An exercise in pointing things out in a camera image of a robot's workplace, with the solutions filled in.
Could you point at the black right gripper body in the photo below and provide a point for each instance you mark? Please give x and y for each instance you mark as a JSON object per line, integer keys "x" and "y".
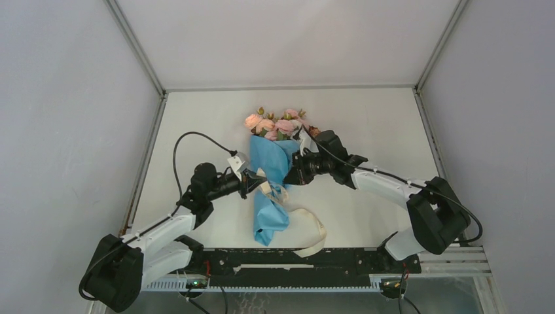
{"x": 309, "y": 165}

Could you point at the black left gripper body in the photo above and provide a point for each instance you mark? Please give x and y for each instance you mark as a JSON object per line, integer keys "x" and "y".
{"x": 228, "y": 184}

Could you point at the pink fake rose stem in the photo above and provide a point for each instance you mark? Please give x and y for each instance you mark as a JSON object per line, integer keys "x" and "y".
{"x": 290, "y": 123}
{"x": 254, "y": 119}
{"x": 264, "y": 125}

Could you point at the blue wrapping paper sheet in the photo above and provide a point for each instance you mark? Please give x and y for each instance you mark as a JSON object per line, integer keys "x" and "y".
{"x": 275, "y": 159}

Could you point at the cream ribbon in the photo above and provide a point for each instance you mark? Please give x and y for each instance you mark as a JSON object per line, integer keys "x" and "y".
{"x": 299, "y": 216}

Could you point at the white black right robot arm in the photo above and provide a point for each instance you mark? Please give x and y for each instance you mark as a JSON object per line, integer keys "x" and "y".
{"x": 437, "y": 218}

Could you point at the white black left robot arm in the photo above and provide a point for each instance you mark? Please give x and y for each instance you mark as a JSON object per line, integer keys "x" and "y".
{"x": 122, "y": 266}

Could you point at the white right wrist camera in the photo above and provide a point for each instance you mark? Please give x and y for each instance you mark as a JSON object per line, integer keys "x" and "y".
{"x": 307, "y": 144}

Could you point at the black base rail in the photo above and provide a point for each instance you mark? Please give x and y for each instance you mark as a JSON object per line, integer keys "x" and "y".
{"x": 331, "y": 265}

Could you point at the white cable duct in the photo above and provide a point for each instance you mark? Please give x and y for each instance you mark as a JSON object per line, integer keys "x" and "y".
{"x": 175, "y": 284}

